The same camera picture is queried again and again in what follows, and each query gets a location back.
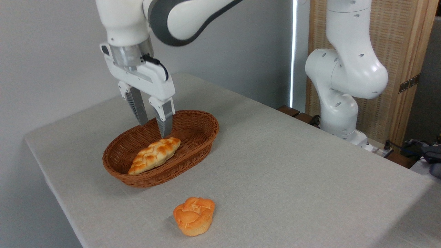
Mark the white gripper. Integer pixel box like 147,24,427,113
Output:
103,53,176,139

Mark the braided long bread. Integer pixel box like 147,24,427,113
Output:
128,137,181,176

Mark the brown oval wicker basket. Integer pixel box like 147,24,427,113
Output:
102,110,219,188

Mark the round muffin-shaped bread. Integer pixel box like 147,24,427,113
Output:
173,197,215,237

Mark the dark wooden block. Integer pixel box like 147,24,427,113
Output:
277,105,300,117
295,112,321,128

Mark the grey tablecloth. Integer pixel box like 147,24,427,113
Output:
24,72,441,248

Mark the white power strip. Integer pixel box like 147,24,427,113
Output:
365,142,390,157

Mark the dark metal screen hinge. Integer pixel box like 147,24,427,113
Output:
399,74,421,94

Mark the dark bundled fabric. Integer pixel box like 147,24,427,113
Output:
401,139,441,179

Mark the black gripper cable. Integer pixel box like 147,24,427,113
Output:
141,54,170,82

